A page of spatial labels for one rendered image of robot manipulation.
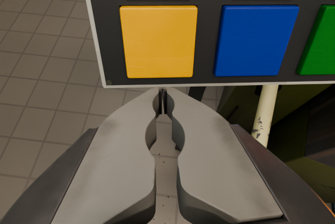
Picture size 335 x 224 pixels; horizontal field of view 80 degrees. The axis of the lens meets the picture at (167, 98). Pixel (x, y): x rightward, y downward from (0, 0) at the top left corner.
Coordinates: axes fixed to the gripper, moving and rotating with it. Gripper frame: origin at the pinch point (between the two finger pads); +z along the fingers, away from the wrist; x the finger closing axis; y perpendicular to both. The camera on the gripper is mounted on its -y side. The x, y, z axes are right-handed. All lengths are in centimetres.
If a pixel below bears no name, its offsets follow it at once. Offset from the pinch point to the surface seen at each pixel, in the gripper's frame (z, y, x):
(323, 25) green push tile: 10.2, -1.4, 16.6
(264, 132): 30, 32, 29
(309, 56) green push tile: 10.2, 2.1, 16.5
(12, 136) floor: 81, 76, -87
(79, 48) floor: 138, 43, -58
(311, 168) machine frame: 36, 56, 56
